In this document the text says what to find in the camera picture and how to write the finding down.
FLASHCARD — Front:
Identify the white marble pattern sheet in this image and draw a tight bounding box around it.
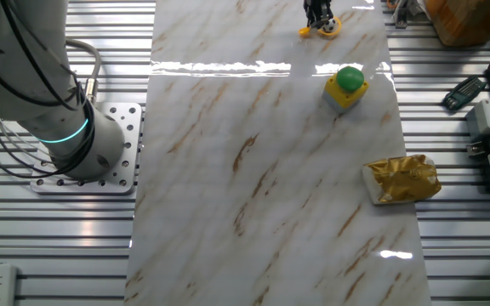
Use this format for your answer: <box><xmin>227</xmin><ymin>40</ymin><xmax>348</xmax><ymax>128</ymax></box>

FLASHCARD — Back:
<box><xmin>123</xmin><ymin>0</ymin><xmax>433</xmax><ymax>306</ymax></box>

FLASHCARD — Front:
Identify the grey cable with metal connector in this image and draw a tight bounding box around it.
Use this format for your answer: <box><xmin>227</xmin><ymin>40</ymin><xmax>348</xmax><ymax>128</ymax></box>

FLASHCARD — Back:
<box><xmin>64</xmin><ymin>38</ymin><xmax>104</xmax><ymax>105</ymax></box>

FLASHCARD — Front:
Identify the yellow box green push button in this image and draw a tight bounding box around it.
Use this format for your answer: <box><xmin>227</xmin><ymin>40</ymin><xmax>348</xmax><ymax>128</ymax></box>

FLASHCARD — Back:
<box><xmin>322</xmin><ymin>65</ymin><xmax>370</xmax><ymax>114</ymax></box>

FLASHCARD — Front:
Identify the gold foil packet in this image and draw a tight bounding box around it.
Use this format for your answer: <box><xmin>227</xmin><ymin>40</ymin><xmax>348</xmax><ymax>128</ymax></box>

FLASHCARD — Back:
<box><xmin>362</xmin><ymin>153</ymin><xmax>442</xmax><ymax>206</ymax></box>

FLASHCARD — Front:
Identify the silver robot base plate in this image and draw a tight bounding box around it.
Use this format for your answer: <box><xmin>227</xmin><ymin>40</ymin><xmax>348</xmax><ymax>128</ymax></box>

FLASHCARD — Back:
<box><xmin>30</xmin><ymin>101</ymin><xmax>144</xmax><ymax>196</ymax></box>

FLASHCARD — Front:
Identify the black coiled cable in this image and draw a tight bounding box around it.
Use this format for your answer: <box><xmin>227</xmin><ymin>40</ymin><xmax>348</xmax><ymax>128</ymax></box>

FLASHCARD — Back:
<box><xmin>0</xmin><ymin>0</ymin><xmax>97</xmax><ymax>179</ymax></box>

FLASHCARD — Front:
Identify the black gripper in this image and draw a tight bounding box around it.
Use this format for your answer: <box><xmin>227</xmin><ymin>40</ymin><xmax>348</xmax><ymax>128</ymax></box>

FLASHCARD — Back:
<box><xmin>303</xmin><ymin>0</ymin><xmax>335</xmax><ymax>30</ymax></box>

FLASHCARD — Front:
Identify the grey metal clamp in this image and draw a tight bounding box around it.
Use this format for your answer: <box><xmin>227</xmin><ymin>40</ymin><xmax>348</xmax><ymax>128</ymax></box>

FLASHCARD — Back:
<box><xmin>391</xmin><ymin>0</ymin><xmax>411</xmax><ymax>29</ymax></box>

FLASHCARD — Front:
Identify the brown cardboard box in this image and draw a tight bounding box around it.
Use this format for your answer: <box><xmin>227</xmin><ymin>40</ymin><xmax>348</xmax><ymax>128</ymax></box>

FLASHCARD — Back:
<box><xmin>423</xmin><ymin>0</ymin><xmax>490</xmax><ymax>48</ymax></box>

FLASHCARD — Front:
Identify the green bit set case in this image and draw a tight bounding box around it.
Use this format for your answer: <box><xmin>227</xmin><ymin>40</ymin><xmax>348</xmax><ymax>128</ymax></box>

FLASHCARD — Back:
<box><xmin>442</xmin><ymin>76</ymin><xmax>487</xmax><ymax>111</ymax></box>

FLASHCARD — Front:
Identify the small silver metal device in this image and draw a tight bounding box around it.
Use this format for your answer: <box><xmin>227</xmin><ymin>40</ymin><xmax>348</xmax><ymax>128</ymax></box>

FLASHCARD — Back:
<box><xmin>465</xmin><ymin>138</ymin><xmax>490</xmax><ymax>161</ymax></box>

